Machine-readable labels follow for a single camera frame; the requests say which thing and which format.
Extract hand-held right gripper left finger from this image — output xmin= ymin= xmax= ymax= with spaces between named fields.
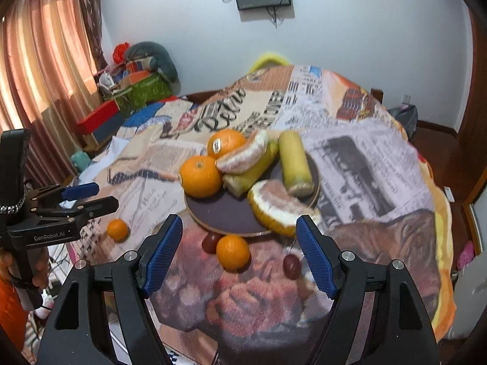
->
xmin=37 ymin=214 xmax=184 ymax=365

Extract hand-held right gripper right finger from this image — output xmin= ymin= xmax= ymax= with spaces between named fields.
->
xmin=296 ymin=215 xmax=442 ymax=365

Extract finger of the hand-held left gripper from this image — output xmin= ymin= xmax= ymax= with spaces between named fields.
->
xmin=25 ymin=182 xmax=100 ymax=208
xmin=32 ymin=196 xmax=120 ymax=223

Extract pomelo wedge with rind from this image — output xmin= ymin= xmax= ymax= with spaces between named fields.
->
xmin=247 ymin=180 xmax=322 ymax=237

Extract medium mandarin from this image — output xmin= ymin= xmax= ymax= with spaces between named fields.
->
xmin=216 ymin=235 xmax=251 ymax=272

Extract dark purple plate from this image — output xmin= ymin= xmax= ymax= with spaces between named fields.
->
xmin=184 ymin=152 xmax=321 ymax=236

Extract large orange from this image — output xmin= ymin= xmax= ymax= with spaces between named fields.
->
xmin=179 ymin=155 xmax=223 ymax=199

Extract thick sugar cane piece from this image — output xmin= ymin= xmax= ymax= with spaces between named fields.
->
xmin=279 ymin=130 xmax=314 ymax=197

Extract thin sugar cane piece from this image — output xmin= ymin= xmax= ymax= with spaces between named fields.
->
xmin=222 ymin=141 xmax=280 ymax=198

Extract peeled pomelo segment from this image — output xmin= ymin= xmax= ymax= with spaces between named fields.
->
xmin=215 ymin=129 xmax=270 ymax=173

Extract orange with sticker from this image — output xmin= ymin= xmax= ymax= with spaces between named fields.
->
xmin=207 ymin=129 xmax=248 ymax=159

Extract person's left hand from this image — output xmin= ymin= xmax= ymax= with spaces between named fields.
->
xmin=31 ymin=249 xmax=51 ymax=290

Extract red grape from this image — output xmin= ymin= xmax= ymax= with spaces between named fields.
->
xmin=283 ymin=253 xmax=301 ymax=279
xmin=201 ymin=233 xmax=221 ymax=255

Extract teal bag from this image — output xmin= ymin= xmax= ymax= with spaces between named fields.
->
xmin=72 ymin=151 xmax=93 ymax=170

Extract small mandarin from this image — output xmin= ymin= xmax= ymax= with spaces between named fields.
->
xmin=107 ymin=218 xmax=130 ymax=242

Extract red box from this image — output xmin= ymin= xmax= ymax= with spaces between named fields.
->
xmin=77 ymin=101 xmax=123 ymax=134

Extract peach curtain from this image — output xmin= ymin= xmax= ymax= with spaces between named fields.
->
xmin=0 ymin=0 xmax=100 ymax=183

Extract printed blanket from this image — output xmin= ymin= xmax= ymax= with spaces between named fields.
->
xmin=68 ymin=63 xmax=457 ymax=365

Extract green bag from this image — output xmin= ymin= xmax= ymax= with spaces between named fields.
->
xmin=114 ymin=72 xmax=173 ymax=113

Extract orange cardboard box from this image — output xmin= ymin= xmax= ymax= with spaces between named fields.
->
xmin=125 ymin=60 xmax=153 ymax=84

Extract pink slippers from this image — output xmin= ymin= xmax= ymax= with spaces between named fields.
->
xmin=454 ymin=240 xmax=476 ymax=270

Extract grey plush cushion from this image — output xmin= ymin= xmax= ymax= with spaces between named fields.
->
xmin=125 ymin=41 xmax=179 ymax=82

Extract grey bag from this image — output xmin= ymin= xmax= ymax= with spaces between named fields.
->
xmin=386 ymin=104 xmax=419 ymax=142

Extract brown patterned curtain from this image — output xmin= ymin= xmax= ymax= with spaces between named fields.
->
xmin=78 ymin=0 xmax=112 ymax=74

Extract brown wooden door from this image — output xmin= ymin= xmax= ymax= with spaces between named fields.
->
xmin=454 ymin=5 xmax=487 ymax=208

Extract yellow foam tube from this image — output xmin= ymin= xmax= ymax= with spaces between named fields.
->
xmin=249 ymin=50 xmax=292 ymax=74

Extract dark wooden bed frame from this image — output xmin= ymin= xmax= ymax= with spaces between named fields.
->
xmin=179 ymin=89 xmax=384 ymax=106

